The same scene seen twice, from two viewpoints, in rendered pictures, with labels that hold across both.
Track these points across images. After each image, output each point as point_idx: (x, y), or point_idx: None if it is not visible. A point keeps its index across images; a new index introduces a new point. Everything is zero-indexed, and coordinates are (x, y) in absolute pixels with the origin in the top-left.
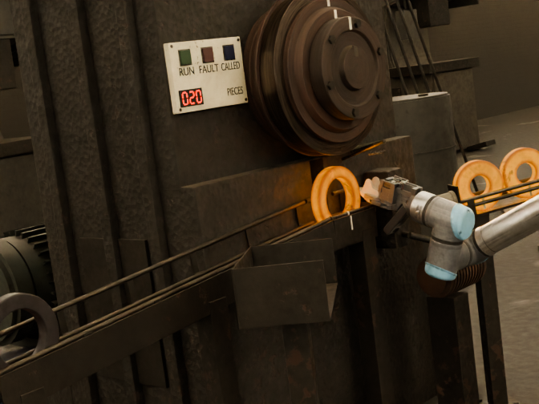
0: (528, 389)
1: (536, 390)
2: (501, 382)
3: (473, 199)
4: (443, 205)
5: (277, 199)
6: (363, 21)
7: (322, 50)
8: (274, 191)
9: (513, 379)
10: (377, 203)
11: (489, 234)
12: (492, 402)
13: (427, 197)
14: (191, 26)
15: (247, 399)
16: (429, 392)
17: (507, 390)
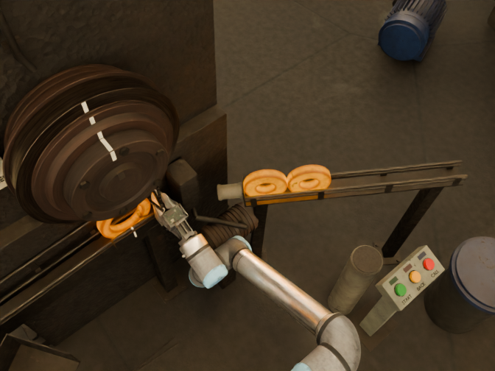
0: (282, 244)
1: (286, 248)
2: None
3: (255, 199)
4: (202, 266)
5: (63, 229)
6: (135, 142)
7: (72, 198)
8: (59, 227)
9: (280, 223)
10: (160, 222)
11: (241, 272)
12: None
13: (193, 251)
14: None
15: (51, 317)
16: None
17: (269, 239)
